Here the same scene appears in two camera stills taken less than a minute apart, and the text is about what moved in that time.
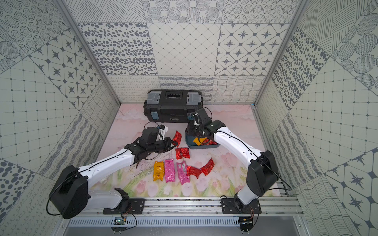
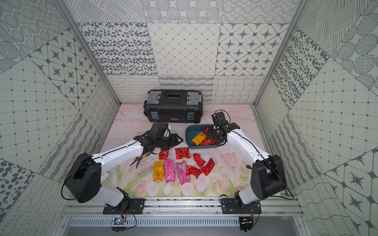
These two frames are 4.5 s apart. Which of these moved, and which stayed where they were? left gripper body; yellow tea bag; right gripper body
Moved: right gripper body
Stayed: yellow tea bag; left gripper body
